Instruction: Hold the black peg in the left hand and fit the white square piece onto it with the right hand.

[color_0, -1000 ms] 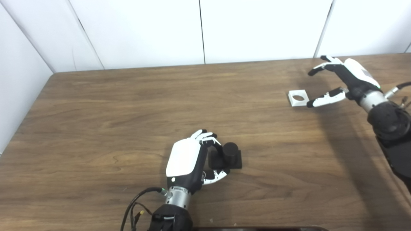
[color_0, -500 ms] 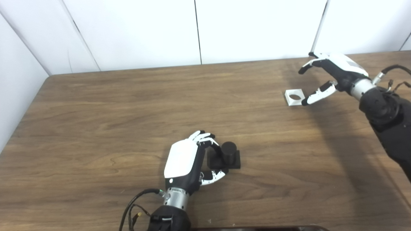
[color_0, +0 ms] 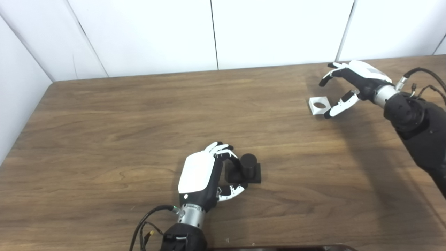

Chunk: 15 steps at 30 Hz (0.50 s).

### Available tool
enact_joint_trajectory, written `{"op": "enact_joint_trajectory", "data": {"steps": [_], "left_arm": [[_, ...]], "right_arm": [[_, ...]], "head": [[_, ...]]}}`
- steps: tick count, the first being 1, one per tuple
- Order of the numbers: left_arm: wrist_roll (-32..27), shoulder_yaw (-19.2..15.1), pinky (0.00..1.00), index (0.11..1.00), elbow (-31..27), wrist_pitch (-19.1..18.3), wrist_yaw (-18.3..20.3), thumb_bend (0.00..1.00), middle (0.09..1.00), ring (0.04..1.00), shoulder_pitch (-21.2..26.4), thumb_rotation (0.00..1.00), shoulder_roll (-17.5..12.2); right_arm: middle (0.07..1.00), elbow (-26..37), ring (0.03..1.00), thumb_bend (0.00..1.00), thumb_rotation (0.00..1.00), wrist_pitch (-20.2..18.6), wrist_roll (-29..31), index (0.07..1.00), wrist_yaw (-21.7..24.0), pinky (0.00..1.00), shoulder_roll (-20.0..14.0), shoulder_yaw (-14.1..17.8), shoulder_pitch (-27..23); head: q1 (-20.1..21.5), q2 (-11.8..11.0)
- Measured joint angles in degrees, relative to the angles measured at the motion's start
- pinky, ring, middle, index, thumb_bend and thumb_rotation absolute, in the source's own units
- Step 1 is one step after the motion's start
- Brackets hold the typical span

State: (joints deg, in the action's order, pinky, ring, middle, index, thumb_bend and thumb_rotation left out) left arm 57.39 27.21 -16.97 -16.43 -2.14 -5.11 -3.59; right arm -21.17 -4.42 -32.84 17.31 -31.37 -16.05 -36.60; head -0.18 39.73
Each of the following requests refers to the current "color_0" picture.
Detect white square piece with hole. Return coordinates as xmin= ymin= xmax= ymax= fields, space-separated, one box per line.
xmin=308 ymin=96 xmax=331 ymax=116

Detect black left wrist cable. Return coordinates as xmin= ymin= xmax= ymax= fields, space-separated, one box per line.
xmin=129 ymin=205 xmax=180 ymax=251

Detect black peg with square base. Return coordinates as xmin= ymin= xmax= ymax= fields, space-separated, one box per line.
xmin=224 ymin=153 xmax=262 ymax=184

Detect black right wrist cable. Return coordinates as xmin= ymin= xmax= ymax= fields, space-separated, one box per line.
xmin=396 ymin=67 xmax=446 ymax=105

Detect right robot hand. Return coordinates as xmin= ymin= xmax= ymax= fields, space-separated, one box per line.
xmin=318 ymin=60 xmax=393 ymax=119

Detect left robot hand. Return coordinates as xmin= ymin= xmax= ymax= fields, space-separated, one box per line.
xmin=178 ymin=141 xmax=249 ymax=213

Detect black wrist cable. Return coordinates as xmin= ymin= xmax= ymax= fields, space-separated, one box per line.
xmin=129 ymin=205 xmax=180 ymax=251
xmin=396 ymin=67 xmax=446 ymax=105

